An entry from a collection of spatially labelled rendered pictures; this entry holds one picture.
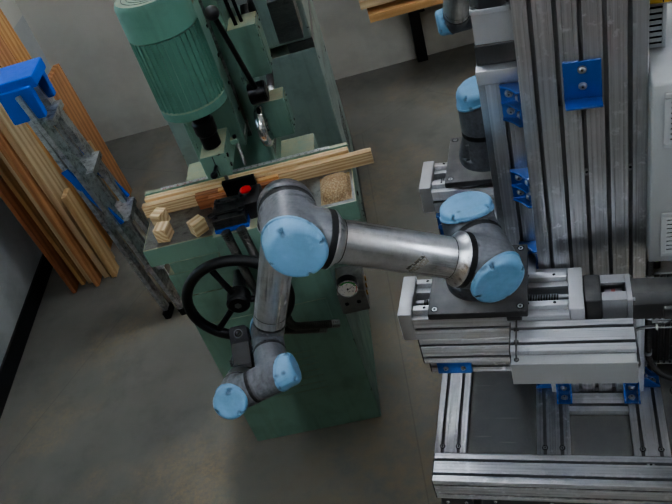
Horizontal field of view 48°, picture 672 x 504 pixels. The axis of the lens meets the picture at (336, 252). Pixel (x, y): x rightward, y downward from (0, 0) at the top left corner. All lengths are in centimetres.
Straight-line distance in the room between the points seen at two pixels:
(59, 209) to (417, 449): 190
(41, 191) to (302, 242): 225
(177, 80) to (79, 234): 179
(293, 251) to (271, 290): 28
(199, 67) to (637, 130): 101
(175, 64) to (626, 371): 124
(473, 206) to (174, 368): 176
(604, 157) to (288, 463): 146
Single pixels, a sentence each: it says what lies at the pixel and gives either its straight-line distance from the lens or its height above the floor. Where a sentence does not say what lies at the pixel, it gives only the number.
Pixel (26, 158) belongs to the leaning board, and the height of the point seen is 70.
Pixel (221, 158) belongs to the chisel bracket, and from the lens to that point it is 203.
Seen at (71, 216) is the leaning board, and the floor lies 36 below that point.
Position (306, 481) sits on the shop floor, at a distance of 253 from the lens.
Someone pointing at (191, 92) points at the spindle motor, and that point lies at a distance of 191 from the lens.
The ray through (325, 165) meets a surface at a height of 93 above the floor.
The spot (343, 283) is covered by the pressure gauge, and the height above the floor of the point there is 68.
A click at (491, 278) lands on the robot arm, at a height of 101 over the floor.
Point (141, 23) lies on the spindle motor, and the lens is 184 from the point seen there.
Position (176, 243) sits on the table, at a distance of 207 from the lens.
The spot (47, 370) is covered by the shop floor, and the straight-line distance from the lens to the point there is 341.
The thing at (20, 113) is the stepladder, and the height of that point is 105.
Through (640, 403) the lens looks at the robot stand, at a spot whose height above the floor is 23.
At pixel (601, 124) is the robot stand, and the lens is 168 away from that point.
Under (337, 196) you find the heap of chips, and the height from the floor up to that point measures 91.
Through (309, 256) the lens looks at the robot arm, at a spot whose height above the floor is 120.
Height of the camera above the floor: 204
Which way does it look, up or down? 39 degrees down
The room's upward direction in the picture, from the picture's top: 19 degrees counter-clockwise
